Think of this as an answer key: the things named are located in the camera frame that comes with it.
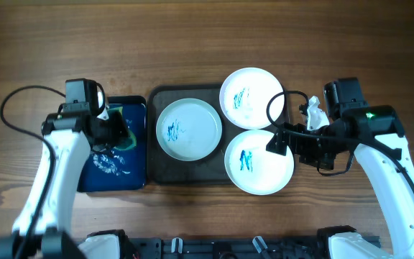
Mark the pale green plate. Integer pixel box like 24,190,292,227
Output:
155,98,223,162

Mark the blue water tray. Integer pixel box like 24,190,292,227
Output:
77,96,147,193

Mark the white plate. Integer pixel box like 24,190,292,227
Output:
219,68,285,130
224,129,295,196

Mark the green yellow sponge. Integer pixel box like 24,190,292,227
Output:
108,105,137,151

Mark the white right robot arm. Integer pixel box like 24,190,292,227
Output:
266,106,414,258

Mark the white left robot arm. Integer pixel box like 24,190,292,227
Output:
0,112,128,258

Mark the dark brown serving tray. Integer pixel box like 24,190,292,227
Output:
146,83,291,186

